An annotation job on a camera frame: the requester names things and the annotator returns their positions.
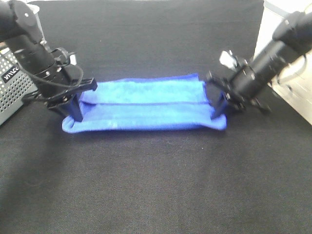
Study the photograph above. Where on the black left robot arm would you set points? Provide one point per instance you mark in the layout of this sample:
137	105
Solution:
20	31

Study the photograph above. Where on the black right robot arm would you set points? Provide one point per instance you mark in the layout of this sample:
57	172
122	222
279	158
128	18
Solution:
291	39

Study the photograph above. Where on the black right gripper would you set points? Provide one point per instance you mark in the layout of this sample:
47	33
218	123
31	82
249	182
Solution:
240	89

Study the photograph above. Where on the white slotted plastic crate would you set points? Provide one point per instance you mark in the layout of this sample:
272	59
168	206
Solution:
294	84

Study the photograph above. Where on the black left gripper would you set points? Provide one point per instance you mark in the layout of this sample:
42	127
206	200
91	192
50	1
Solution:
60	83

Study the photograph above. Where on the blue microfiber towel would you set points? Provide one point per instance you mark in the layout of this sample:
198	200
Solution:
145	104

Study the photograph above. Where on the grey perforated plastic basket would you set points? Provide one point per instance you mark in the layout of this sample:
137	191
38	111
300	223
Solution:
14	84

